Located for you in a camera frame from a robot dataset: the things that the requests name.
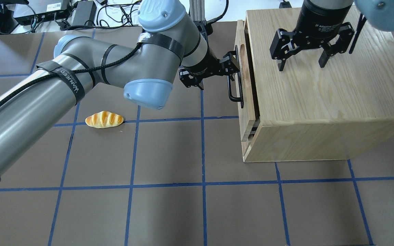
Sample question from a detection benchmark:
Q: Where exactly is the aluminium frame post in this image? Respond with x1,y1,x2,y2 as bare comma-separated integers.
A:
189,0,206,22

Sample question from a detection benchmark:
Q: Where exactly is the toy bread roll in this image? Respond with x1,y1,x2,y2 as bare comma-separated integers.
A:
85,111,124,129

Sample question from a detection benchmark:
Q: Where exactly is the black power adapter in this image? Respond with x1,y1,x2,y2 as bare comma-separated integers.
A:
71,0,97,26

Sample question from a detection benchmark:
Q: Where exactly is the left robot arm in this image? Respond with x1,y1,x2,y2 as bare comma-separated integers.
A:
0,0,239,181

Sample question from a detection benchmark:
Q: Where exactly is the wooden drawer cabinet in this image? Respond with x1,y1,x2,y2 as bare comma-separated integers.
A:
246,8,394,162

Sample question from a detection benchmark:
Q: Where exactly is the black braided cable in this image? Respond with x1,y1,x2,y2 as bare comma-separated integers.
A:
0,43,143,125

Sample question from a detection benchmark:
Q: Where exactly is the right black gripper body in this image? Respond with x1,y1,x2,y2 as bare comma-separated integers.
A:
294,0,353,42

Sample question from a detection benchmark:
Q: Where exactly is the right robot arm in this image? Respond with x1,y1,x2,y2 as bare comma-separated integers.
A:
270,0,394,71

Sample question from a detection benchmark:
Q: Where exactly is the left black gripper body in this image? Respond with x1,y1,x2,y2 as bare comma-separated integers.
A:
179,51,224,81

